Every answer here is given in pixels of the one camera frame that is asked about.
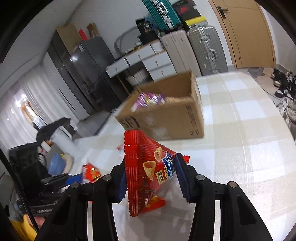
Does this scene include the red orange snack pack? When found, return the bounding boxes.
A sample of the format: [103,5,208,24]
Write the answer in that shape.
[82,163,101,184]

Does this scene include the red cone snack bag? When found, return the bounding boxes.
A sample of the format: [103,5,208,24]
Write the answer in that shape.
[124,130,177,217]

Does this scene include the purple grape candy bag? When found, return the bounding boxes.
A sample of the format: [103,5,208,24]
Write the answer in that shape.
[131,92,165,112]

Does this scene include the blue bowl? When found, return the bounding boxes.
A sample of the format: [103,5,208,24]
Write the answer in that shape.
[48,153,66,176]

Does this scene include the beige bowl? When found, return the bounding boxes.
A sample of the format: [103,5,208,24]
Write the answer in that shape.
[62,153,74,174]

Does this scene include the checkered tablecloth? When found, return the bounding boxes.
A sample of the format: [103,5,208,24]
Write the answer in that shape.
[69,70,296,241]

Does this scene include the dark refrigerator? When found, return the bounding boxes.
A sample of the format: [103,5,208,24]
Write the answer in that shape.
[48,32,128,114]

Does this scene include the SF cardboard box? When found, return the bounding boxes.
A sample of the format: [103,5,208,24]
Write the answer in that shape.
[115,72,204,141]

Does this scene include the woven laundry basket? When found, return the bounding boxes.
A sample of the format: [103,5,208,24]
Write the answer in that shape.
[126,69,150,87]

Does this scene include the white drawer desk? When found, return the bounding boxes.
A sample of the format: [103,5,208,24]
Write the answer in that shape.
[106,40,177,81]

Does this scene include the silver suitcase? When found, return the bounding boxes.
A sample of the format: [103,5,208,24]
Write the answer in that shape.
[187,25,228,76]

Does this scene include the white suitcase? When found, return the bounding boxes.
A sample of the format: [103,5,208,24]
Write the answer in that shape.
[161,30,202,77]

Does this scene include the teal suitcase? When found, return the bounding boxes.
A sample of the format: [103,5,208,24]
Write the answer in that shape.
[142,0,182,30]

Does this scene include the wooden door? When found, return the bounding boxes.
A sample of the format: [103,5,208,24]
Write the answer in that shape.
[209,0,275,69]

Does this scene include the stacked shoe boxes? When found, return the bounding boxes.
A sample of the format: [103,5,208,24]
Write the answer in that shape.
[173,0,208,28]

